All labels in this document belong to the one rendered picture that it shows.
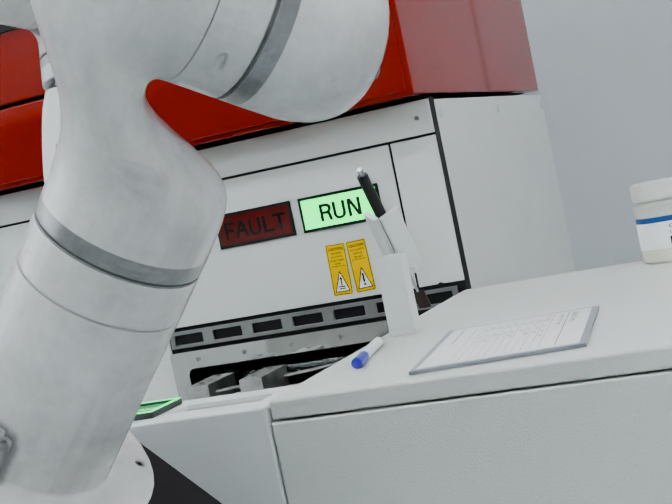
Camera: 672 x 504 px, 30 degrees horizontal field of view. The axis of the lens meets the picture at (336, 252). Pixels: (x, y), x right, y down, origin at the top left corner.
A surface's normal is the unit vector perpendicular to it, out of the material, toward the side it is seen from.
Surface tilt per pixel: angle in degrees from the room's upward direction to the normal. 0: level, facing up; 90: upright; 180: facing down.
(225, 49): 130
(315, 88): 138
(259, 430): 90
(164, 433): 90
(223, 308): 90
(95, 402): 122
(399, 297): 90
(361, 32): 103
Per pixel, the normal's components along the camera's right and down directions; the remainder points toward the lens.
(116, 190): -0.25, 0.43
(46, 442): 0.14, 0.41
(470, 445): -0.37, 0.12
